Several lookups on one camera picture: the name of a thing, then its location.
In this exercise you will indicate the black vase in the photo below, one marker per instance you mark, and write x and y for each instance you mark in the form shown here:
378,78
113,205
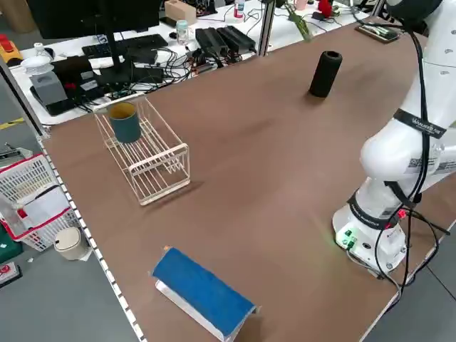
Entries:
325,75

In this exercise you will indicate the grey box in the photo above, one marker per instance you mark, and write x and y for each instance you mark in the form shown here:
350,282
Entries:
48,89

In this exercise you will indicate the white basket red rim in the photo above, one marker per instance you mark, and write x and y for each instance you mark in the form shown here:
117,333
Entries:
21,178

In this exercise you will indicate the red emergency stop button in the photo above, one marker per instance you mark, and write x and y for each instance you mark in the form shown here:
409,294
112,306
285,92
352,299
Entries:
7,272

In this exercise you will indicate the green box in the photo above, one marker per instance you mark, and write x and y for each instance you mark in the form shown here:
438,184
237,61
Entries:
9,247

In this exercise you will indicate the red flower bunch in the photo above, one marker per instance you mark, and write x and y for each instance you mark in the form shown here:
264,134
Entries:
302,26

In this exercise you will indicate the aluminium frame post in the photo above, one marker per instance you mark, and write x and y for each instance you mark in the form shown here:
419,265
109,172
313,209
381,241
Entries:
267,28

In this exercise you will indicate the bottle with red label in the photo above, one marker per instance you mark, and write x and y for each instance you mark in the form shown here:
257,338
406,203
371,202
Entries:
238,10

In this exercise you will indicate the black keyboard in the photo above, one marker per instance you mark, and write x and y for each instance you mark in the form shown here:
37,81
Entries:
142,42

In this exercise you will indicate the black computer monitor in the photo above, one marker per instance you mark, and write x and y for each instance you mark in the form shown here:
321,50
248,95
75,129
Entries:
89,18

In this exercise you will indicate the cardboard box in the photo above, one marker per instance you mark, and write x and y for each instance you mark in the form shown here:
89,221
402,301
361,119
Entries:
180,12

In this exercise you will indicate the small red ornament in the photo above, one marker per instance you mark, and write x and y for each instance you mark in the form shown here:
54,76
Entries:
325,9

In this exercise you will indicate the clear bottle pale cap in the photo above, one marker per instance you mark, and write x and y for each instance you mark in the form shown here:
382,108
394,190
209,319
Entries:
182,32

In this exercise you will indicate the black power adapter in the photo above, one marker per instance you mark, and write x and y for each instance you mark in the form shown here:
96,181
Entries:
210,41
237,37

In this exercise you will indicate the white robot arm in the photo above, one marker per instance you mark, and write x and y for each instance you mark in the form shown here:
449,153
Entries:
388,156

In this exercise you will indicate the small white bin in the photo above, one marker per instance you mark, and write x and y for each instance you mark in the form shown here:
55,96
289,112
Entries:
69,246

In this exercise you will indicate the teal cup yellow inside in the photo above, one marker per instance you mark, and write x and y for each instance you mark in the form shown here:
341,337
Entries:
125,128

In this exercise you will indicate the pink cup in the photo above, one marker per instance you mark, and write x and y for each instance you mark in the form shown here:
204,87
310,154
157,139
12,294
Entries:
301,4

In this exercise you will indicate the blue towel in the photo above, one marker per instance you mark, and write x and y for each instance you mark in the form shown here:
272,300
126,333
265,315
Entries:
199,285

